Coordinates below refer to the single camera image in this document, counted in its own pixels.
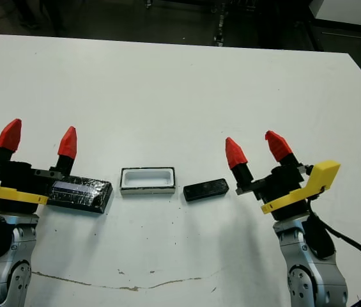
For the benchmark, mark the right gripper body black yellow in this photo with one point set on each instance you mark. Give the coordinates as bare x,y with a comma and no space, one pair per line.
287,188

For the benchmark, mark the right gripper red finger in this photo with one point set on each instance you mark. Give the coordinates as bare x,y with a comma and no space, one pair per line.
279,145
236,155

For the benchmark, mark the white cabinet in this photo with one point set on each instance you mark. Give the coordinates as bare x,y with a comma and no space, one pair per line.
349,11

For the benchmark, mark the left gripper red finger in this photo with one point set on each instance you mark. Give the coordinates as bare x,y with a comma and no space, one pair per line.
68,144
9,136

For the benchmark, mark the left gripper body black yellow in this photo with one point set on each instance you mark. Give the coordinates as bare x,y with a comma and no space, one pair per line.
14,182

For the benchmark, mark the black glossy box lid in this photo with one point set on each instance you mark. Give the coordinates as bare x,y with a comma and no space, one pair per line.
81,192

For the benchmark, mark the white box base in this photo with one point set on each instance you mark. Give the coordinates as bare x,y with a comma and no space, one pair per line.
148,191

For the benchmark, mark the black slim camera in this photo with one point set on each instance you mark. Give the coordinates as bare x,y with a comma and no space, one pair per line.
205,189

